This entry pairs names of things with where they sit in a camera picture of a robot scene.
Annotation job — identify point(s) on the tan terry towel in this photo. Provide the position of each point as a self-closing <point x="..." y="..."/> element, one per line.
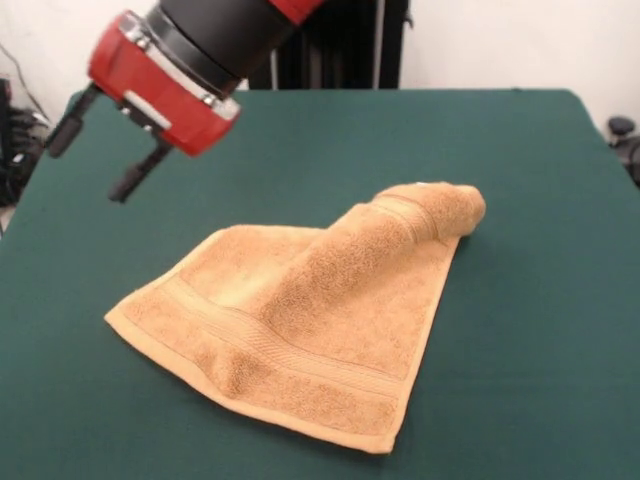
<point x="325" y="300"/>

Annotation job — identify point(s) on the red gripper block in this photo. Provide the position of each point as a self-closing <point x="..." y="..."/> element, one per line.
<point x="150" y="85"/>

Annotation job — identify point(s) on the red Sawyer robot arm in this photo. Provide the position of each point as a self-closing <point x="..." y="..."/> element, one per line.
<point x="215" y="35"/>

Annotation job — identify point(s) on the dark green table cloth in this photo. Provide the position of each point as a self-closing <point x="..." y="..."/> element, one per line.
<point x="500" y="350"/>

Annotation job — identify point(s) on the black stand column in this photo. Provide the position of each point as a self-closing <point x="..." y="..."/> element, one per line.
<point x="340" y="50"/>

